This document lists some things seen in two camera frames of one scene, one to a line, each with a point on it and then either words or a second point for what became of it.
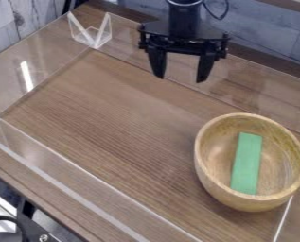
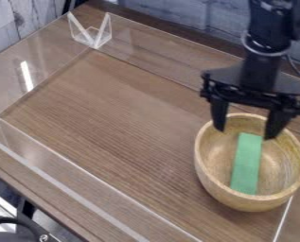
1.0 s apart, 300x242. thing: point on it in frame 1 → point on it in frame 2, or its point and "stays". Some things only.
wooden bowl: (283, 161) stays
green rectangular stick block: (245, 164) stays
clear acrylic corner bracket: (91, 37) stays
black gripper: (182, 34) → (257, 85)
